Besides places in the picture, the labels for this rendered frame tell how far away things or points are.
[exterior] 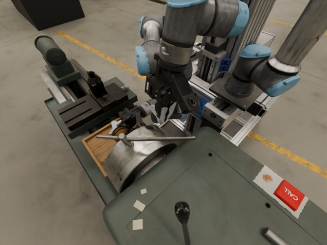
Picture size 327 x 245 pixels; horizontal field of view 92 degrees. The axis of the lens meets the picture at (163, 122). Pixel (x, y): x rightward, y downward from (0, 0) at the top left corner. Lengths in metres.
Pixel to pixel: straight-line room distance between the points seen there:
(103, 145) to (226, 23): 0.89
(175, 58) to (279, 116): 2.48
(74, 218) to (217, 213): 1.61
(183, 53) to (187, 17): 0.07
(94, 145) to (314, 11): 1.10
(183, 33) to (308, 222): 0.58
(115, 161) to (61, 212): 1.46
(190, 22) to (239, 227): 0.50
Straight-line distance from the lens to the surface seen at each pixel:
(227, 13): 0.41
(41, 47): 1.59
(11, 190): 2.40
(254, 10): 0.99
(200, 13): 0.37
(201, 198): 0.52
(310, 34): 0.71
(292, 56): 0.74
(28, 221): 2.17
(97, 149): 1.05
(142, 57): 0.66
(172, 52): 0.37
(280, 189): 0.60
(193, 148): 0.57
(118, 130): 0.80
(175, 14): 0.36
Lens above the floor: 1.75
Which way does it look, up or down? 54 degrees down
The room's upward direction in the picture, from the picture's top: straight up
